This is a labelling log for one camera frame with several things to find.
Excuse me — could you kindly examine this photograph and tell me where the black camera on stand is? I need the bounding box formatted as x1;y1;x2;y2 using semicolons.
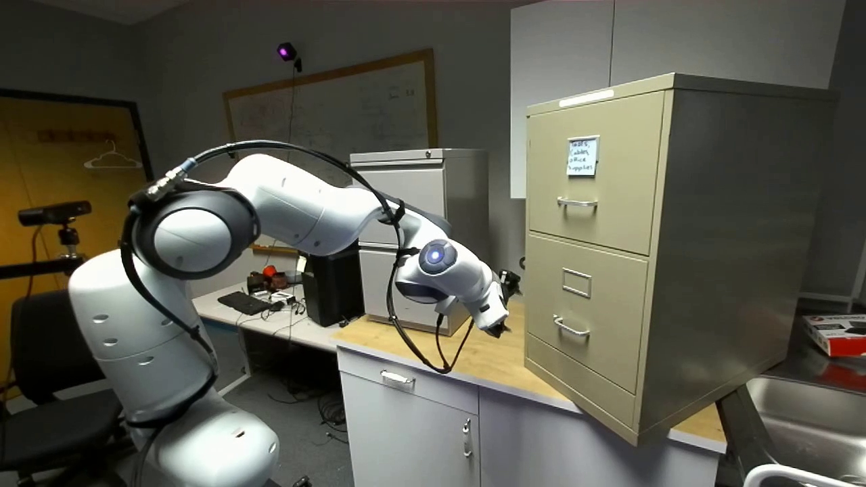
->
0;201;93;280

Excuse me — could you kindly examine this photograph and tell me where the wood framed whiteboard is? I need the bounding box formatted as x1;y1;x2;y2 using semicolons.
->
222;49;439;159

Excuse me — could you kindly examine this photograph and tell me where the purple lit camera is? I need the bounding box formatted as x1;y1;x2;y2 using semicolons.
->
277;44;302;76

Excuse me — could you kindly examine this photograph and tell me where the red white box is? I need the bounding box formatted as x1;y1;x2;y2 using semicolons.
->
803;314;866;358

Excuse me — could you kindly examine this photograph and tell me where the silver drawer handle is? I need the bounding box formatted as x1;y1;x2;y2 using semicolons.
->
551;314;593;345

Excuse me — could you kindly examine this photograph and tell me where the grey filing cabinet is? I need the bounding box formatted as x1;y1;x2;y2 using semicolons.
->
348;150;490;335

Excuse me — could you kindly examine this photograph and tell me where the beige top drawer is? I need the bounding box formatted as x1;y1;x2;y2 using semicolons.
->
526;93;665;254

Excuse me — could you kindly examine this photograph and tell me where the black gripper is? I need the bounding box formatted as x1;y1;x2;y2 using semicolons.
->
497;269;519;306

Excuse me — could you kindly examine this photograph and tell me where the beige bottom drawer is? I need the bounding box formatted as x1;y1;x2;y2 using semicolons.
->
526;234;646;392

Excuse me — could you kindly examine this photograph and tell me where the black keyboard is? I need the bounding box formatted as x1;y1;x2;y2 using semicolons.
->
216;292;283;318

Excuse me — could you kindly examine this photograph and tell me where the beige filing cabinet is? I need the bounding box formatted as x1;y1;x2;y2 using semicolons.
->
526;73;834;445

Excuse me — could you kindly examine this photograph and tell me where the black computer tower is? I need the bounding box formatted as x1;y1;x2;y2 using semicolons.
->
302;253;363;329

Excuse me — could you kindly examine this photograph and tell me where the beige drawer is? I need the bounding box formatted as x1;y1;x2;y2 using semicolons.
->
526;234;646;392
526;93;665;254

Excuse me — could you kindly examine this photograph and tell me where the steel sink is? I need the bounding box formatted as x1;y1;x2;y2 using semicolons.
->
747;377;866;487

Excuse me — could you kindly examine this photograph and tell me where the grey base cabinet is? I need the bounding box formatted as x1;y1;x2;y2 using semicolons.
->
339;348;727;487

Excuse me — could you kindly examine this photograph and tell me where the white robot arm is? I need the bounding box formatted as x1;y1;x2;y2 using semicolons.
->
67;139;512;487

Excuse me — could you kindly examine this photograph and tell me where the black office chair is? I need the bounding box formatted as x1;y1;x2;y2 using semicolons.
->
0;291;118;487

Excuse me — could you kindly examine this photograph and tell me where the red object on desk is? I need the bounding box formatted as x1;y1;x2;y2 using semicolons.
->
247;266;278;292

